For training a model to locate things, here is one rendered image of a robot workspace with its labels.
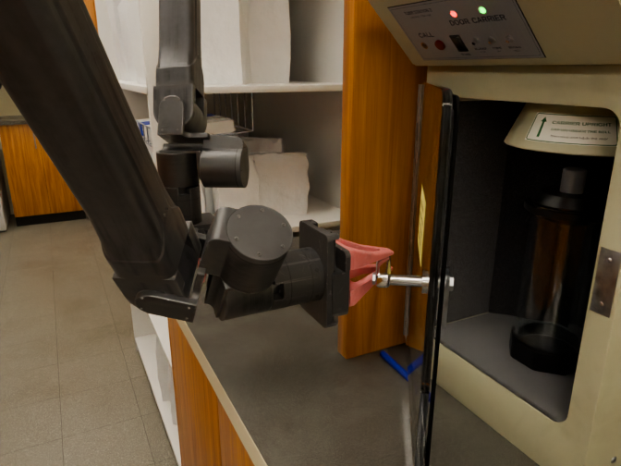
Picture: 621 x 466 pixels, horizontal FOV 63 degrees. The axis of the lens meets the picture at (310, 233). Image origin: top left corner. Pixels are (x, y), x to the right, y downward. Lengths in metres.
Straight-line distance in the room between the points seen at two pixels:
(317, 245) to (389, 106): 0.33
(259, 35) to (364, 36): 1.04
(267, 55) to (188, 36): 1.01
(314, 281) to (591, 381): 0.32
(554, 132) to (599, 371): 0.26
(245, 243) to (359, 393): 0.44
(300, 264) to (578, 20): 0.33
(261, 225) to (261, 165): 1.30
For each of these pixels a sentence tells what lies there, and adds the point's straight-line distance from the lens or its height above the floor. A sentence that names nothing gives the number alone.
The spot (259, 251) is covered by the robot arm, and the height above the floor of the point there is 1.26.
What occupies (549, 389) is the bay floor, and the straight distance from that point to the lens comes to 0.75.
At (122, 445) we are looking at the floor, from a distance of 2.30.
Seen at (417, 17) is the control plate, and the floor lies 1.46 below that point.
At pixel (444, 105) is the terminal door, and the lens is 0.45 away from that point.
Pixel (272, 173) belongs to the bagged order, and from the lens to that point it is 1.73.
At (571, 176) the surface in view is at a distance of 0.72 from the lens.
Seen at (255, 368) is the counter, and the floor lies 0.94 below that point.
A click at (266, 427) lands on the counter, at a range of 0.75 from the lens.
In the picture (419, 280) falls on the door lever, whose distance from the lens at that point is 0.53.
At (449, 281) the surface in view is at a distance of 0.53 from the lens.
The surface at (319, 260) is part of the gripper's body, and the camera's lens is 0.52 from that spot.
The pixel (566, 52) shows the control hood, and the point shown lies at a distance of 0.57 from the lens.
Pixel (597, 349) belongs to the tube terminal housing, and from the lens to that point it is 0.63.
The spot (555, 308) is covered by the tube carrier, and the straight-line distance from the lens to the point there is 0.74.
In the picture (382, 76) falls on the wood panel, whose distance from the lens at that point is 0.79.
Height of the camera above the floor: 1.41
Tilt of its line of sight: 18 degrees down
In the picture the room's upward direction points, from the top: straight up
